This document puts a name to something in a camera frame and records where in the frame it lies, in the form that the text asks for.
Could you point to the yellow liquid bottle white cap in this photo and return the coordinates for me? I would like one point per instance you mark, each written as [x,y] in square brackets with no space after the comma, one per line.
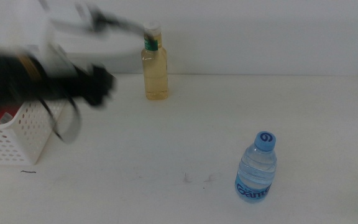
[155,77]

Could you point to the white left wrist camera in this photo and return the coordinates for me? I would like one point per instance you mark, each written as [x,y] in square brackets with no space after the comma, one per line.
[84,14]

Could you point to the small water bottle blue cap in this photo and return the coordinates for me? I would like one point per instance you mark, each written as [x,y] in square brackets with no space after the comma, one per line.
[256,174]

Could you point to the white perforated plastic basket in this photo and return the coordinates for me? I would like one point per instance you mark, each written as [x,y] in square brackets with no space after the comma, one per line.
[2,127]

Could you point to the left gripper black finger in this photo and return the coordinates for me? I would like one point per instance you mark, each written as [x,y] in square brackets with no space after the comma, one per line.
[102,77]
[99,97]

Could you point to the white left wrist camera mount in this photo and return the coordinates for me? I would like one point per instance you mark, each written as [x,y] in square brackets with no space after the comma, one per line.
[57,62]

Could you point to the small dark thread scrap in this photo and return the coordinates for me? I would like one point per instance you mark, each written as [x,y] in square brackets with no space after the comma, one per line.
[30,171]

